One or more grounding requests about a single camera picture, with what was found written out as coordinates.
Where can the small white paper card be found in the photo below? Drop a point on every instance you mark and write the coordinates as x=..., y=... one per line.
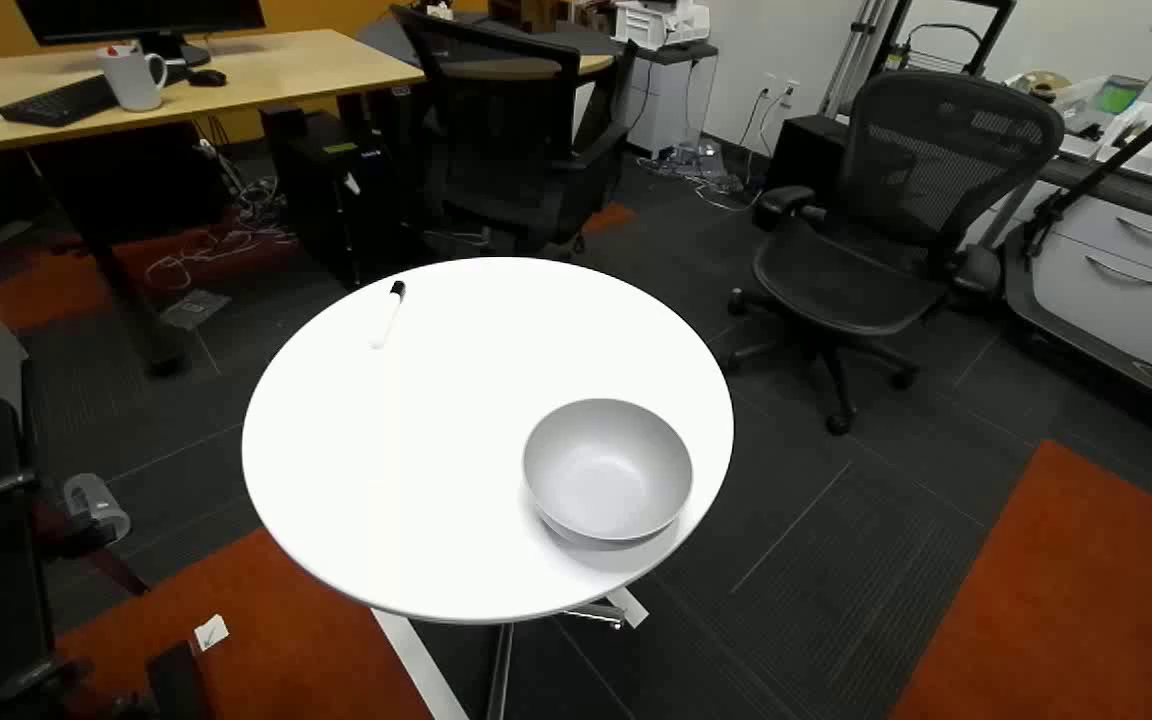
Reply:
x=209, y=635

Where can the white marker with black cap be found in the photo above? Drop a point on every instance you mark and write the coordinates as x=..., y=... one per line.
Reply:
x=391, y=318

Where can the black tripod leg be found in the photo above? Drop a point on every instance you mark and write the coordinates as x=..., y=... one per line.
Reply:
x=1110, y=161

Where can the white mug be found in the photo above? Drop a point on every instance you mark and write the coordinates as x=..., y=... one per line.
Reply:
x=138, y=79

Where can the black keyboard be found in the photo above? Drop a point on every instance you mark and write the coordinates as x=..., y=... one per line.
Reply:
x=56, y=100

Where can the black mesh office chair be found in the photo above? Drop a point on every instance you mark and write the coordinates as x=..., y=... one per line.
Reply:
x=898, y=212

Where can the white bowl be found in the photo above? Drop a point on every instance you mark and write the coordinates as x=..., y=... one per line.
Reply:
x=606, y=468

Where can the black computer monitor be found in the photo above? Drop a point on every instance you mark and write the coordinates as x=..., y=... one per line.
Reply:
x=138, y=16

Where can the round white table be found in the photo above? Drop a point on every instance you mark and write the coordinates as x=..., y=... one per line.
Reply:
x=469, y=441

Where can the white drawer cabinet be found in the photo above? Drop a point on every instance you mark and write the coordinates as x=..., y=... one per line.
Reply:
x=1120, y=273

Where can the light wooden desk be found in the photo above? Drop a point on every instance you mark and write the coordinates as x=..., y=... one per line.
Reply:
x=188, y=82

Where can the black computer mouse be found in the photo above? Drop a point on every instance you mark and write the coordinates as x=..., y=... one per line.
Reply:
x=205, y=79

